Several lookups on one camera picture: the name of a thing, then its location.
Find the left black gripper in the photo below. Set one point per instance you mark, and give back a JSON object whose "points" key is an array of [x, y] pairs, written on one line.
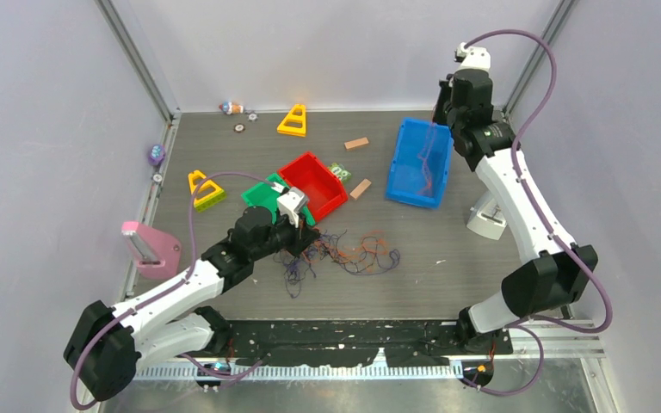
{"points": [[301, 237]]}

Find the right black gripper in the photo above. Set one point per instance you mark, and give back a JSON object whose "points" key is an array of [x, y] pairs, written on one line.
{"points": [[446, 91]]}

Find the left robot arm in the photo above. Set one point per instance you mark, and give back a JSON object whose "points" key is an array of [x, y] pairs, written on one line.
{"points": [[111, 343]]}

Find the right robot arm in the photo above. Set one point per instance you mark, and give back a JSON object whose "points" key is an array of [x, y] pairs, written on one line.
{"points": [[555, 268]]}

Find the red plastic bin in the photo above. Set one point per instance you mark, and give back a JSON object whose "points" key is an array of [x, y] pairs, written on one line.
{"points": [[325, 191]]}

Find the green plastic bin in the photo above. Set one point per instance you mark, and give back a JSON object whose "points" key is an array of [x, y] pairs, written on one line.
{"points": [[264, 195]]}

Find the blue plastic bin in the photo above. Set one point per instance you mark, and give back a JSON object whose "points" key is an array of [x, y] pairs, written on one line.
{"points": [[419, 170]]}

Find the wooden block near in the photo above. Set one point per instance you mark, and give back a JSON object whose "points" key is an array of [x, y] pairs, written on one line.
{"points": [[360, 189]]}

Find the wooden block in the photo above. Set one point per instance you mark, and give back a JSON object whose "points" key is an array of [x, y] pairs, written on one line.
{"points": [[356, 144], [360, 189]]}

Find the green small toy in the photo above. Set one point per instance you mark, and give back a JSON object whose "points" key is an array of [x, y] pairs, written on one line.
{"points": [[340, 172]]}

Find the wooden block far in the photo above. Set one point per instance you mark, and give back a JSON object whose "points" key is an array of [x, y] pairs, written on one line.
{"points": [[356, 144]]}

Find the yellow triangle block near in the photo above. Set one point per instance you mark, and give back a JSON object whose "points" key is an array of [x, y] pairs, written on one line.
{"points": [[209, 194]]}

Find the yellow triangle block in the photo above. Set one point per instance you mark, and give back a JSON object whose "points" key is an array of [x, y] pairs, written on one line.
{"points": [[209, 194], [295, 122]]}

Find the yellow triangle block far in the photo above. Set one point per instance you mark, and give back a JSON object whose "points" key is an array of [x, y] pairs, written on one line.
{"points": [[295, 122]]}

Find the white tape dispenser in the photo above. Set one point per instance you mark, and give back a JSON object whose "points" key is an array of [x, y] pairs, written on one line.
{"points": [[486, 218]]}

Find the pink tape dispenser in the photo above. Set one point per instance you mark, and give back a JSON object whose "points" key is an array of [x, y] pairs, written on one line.
{"points": [[156, 254]]}

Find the small figurine toy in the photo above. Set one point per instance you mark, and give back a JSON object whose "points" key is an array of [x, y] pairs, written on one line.
{"points": [[231, 108]]}

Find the purple round toy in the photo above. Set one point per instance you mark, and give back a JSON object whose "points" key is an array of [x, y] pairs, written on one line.
{"points": [[156, 155]]}

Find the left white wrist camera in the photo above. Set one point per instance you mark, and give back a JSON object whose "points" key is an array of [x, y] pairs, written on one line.
{"points": [[290, 202]]}

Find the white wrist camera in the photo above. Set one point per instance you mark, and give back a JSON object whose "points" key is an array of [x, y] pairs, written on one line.
{"points": [[290, 202], [472, 57]]}

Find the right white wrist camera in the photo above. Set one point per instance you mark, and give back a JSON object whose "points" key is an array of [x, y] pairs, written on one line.
{"points": [[472, 57]]}

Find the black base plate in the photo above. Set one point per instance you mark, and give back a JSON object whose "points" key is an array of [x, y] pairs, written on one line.
{"points": [[349, 343]]}

